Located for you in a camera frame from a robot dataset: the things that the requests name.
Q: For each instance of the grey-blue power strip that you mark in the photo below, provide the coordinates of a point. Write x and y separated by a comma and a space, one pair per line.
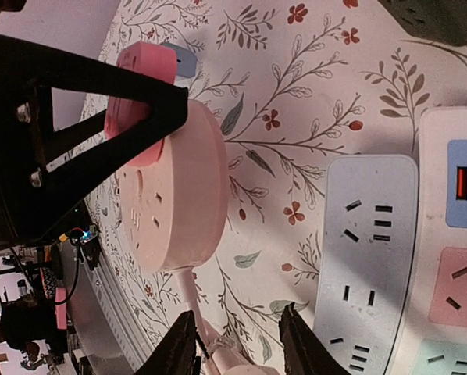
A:
367, 253

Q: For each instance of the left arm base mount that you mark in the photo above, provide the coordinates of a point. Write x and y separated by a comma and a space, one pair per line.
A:
77, 245

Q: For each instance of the front aluminium rail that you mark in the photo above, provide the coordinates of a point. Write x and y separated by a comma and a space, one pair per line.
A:
108, 331

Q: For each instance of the small light blue plug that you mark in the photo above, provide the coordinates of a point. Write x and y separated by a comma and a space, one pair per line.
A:
186, 61

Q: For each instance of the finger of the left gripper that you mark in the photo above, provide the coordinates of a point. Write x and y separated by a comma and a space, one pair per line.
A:
32, 199

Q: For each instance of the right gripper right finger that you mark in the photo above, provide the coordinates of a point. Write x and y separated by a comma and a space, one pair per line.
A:
304, 354

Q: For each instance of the dark patterned cube socket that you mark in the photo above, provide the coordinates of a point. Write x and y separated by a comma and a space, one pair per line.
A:
443, 21

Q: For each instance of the pink adapter plug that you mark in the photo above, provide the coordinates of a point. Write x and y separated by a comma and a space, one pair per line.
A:
156, 61

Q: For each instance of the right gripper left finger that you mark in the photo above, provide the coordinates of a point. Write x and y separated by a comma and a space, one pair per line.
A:
176, 353

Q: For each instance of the white power strip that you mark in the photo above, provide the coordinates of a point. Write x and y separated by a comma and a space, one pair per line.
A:
434, 336

